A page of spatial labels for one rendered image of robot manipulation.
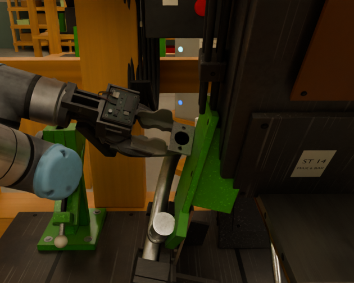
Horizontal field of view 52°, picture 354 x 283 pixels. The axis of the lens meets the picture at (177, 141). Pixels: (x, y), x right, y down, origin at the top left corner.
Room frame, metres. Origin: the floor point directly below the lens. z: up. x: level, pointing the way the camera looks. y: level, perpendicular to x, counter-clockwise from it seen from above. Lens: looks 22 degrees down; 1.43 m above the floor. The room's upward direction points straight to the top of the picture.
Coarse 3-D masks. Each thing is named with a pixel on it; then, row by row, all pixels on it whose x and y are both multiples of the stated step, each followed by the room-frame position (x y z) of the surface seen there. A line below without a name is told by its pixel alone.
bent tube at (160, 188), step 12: (180, 132) 0.60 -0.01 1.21; (192, 132) 0.59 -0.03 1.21; (180, 144) 0.63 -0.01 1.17; (168, 156) 0.63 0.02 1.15; (180, 156) 0.62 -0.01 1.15; (168, 168) 0.64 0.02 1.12; (168, 180) 0.64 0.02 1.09; (156, 192) 0.63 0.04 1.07; (168, 192) 0.63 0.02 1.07; (156, 204) 0.61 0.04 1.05; (144, 252) 0.54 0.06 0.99; (156, 252) 0.54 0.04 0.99
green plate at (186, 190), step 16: (208, 96) 0.60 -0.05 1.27; (208, 112) 0.52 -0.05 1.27; (208, 128) 0.49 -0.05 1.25; (192, 144) 0.58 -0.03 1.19; (208, 144) 0.49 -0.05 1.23; (192, 160) 0.54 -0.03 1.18; (208, 160) 0.51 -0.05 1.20; (192, 176) 0.49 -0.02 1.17; (208, 176) 0.51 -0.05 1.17; (176, 192) 0.59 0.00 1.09; (192, 192) 0.49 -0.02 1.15; (208, 192) 0.51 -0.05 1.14; (224, 192) 0.51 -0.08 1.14; (176, 208) 0.54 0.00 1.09; (208, 208) 0.51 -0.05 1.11; (224, 208) 0.51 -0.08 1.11
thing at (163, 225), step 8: (160, 216) 0.50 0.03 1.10; (168, 216) 0.51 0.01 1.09; (152, 224) 0.50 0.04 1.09; (160, 224) 0.49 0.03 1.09; (168, 224) 0.50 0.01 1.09; (152, 232) 0.51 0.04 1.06; (160, 232) 0.48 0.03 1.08; (168, 232) 0.49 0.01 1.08; (152, 240) 0.52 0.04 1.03; (160, 240) 0.52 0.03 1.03
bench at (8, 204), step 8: (88, 192) 0.95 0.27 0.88; (152, 192) 0.95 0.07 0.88; (0, 200) 0.90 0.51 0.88; (8, 200) 0.90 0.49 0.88; (16, 200) 0.90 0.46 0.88; (24, 200) 0.90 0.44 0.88; (32, 200) 0.90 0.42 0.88; (40, 200) 0.90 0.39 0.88; (48, 200) 0.90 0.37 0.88; (88, 200) 0.90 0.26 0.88; (152, 200) 0.90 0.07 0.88; (0, 208) 0.86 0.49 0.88; (8, 208) 0.86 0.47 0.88; (16, 208) 0.86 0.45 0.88; (24, 208) 0.86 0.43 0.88; (32, 208) 0.86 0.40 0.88; (40, 208) 0.86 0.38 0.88; (48, 208) 0.86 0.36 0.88; (112, 208) 0.86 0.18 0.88; (120, 208) 0.86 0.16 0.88; (128, 208) 0.86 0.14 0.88; (136, 208) 0.86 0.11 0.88; (144, 208) 0.86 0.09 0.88; (200, 208) 0.86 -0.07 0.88; (0, 216) 0.82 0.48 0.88; (8, 216) 0.82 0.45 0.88; (0, 224) 0.79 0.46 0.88; (8, 224) 0.79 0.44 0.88; (0, 232) 0.75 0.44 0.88
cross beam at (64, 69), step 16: (16, 64) 0.95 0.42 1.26; (32, 64) 0.95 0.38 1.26; (48, 64) 0.95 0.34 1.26; (64, 64) 0.95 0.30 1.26; (160, 64) 0.96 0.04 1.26; (176, 64) 0.96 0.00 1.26; (192, 64) 0.96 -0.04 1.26; (64, 80) 0.95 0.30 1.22; (80, 80) 0.95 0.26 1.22; (160, 80) 0.96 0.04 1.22; (176, 80) 0.96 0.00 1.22; (192, 80) 0.96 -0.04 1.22
